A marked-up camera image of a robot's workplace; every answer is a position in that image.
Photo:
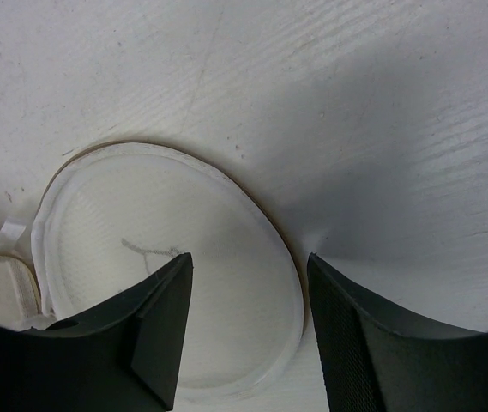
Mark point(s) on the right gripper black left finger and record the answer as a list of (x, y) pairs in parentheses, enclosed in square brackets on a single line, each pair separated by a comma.
[(76, 352)]

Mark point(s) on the round beige mesh laundry bag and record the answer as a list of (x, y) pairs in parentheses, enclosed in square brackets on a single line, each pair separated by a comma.
[(175, 279)]

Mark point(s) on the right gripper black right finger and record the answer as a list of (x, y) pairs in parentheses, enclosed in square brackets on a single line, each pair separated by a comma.
[(379, 356)]

